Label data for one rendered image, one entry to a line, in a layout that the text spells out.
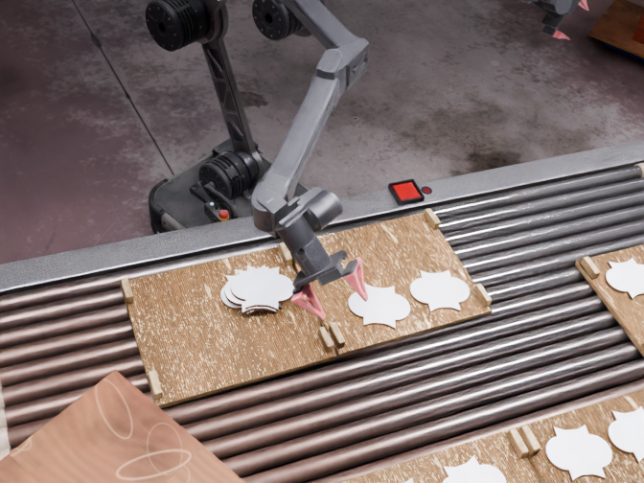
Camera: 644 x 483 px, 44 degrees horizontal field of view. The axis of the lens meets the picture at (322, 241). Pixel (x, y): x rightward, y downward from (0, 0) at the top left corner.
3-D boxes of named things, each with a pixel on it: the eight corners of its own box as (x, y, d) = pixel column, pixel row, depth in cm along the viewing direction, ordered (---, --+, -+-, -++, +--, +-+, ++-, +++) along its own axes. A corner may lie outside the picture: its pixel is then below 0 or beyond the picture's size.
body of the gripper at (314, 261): (305, 276, 155) (285, 245, 153) (349, 256, 150) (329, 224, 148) (296, 293, 149) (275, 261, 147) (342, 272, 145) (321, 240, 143)
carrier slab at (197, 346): (120, 286, 190) (119, 282, 188) (282, 249, 203) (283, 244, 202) (156, 409, 169) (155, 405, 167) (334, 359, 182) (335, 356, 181)
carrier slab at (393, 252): (284, 248, 203) (285, 243, 202) (425, 215, 216) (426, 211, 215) (338, 357, 182) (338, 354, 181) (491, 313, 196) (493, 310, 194)
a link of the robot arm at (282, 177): (323, 84, 177) (322, 46, 168) (347, 90, 176) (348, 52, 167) (250, 234, 153) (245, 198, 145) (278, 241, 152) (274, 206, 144)
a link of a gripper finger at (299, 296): (318, 312, 158) (293, 274, 155) (349, 300, 155) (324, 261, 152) (310, 331, 152) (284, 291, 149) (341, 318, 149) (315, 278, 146)
